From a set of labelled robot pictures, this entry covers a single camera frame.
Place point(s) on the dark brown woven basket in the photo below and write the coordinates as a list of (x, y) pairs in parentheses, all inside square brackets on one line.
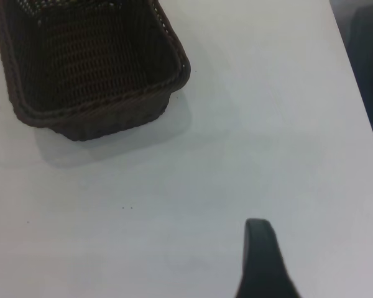
[(96, 62)]

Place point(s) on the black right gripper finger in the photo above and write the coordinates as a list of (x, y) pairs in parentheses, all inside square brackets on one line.
[(261, 264)]

